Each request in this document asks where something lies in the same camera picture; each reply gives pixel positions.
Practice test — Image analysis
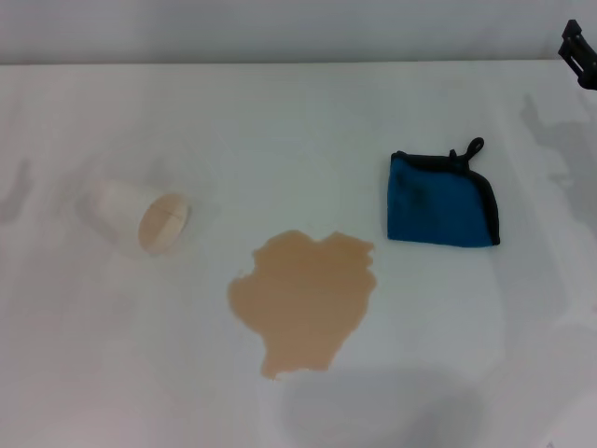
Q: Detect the blue rag with black trim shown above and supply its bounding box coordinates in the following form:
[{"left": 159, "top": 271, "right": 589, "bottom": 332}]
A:
[{"left": 385, "top": 136, "right": 503, "bottom": 249}]

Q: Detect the white paper cup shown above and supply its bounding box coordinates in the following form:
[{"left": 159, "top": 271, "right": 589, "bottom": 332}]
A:
[{"left": 87, "top": 178, "right": 194, "bottom": 259}]

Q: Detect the brown water stain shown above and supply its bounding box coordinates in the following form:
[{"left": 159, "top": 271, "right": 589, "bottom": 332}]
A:
[{"left": 226, "top": 229, "right": 379, "bottom": 381}]

